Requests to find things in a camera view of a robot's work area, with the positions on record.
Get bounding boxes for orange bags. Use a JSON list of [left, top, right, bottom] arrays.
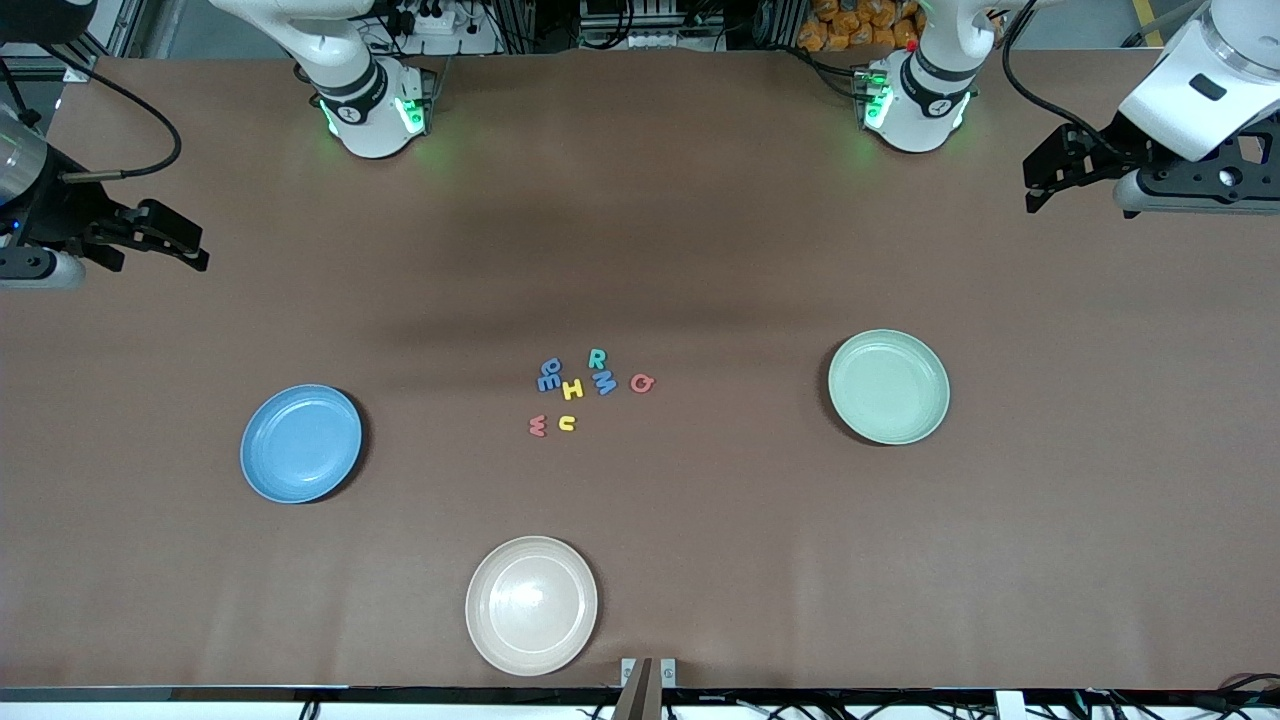
[[797, 0, 926, 53]]

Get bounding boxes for blue plate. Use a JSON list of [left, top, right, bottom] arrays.
[[240, 384, 363, 504]]

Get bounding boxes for green plate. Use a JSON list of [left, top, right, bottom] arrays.
[[827, 329, 951, 446]]

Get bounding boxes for white power strip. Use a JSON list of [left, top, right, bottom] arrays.
[[385, 5, 456, 36]]

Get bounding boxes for black equipment rack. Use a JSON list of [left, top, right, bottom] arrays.
[[578, 0, 726, 51]]

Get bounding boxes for beige plate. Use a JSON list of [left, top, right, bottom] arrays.
[[465, 536, 599, 677]]

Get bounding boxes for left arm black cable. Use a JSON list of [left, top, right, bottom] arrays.
[[1000, 0, 1121, 156]]

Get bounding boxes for metal camera pole bracket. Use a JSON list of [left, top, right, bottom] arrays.
[[620, 657, 678, 720]]

